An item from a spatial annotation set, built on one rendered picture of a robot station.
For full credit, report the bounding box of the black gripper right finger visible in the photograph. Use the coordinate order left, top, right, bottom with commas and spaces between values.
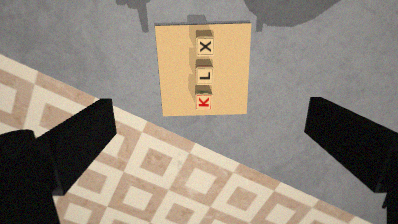
304, 97, 398, 224

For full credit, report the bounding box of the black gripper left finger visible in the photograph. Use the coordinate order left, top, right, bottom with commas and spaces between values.
0, 98, 117, 224

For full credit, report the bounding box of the orange mat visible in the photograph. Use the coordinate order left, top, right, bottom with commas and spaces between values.
155, 23, 251, 116

